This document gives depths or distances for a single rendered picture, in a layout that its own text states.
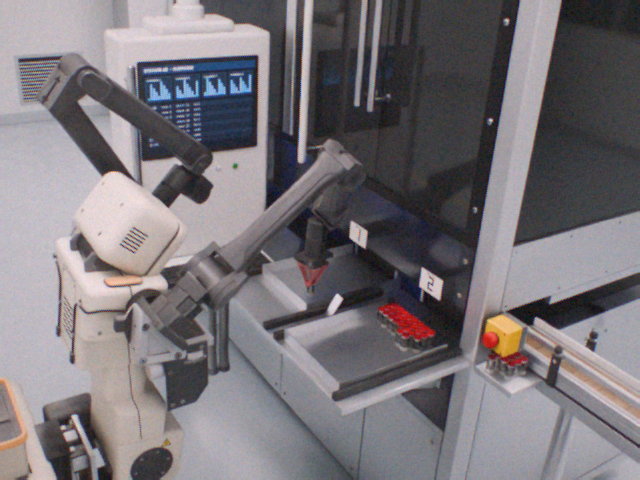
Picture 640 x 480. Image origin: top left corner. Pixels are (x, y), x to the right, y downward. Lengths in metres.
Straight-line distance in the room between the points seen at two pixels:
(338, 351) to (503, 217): 0.55
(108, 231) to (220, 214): 1.05
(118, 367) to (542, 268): 1.07
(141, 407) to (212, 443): 1.24
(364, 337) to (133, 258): 0.73
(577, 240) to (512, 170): 0.39
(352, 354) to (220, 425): 1.21
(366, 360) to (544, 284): 0.51
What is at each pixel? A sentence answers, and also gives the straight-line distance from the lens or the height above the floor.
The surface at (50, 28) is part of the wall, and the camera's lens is 6.78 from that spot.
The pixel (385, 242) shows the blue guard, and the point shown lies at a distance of 2.01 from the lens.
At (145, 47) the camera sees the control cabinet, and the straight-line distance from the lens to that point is 2.15.
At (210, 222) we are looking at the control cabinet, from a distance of 2.40.
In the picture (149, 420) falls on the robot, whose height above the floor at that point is 0.86.
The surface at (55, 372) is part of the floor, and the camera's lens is 3.31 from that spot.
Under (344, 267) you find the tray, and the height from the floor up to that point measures 0.88.
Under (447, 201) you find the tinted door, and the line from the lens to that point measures 1.78.
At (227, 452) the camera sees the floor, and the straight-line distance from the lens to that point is 2.80.
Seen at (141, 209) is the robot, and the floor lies 1.37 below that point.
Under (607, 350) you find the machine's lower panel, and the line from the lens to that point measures 2.37.
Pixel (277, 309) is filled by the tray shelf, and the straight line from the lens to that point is 1.97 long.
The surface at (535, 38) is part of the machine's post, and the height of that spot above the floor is 1.70.
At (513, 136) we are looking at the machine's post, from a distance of 1.59.
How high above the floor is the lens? 1.92
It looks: 27 degrees down
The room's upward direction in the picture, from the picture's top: 4 degrees clockwise
